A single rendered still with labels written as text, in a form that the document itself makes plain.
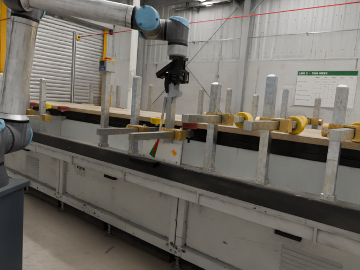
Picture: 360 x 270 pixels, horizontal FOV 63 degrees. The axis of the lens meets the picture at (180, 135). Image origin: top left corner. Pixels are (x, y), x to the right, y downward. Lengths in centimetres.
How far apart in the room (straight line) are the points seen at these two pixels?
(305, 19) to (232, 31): 215
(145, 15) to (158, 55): 1018
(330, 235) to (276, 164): 39
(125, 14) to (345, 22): 779
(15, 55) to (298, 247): 153
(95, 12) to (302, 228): 115
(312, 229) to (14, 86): 137
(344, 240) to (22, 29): 153
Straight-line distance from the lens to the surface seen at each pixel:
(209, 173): 133
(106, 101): 182
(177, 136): 142
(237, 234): 165
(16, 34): 153
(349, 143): 134
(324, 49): 866
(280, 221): 128
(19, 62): 152
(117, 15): 127
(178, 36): 135
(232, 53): 961
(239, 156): 151
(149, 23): 123
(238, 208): 134
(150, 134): 130
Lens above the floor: 100
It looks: 6 degrees down
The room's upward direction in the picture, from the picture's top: 4 degrees clockwise
